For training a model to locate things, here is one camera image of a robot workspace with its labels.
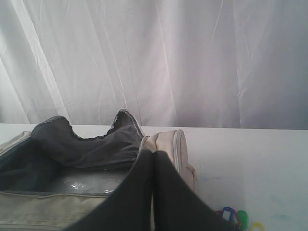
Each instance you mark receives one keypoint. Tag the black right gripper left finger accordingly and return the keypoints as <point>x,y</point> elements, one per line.
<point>128,208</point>

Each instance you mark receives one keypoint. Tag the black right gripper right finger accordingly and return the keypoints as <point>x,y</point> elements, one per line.
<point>176,206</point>

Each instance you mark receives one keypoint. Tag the colourful key bunch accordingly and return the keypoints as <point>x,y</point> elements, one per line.
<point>240,219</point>

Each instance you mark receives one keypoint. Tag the cream white duffel bag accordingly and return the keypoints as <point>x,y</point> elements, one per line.
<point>50,177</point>

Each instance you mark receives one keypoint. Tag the grey plastic-wrapped package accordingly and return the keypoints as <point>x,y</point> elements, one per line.
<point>91,183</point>

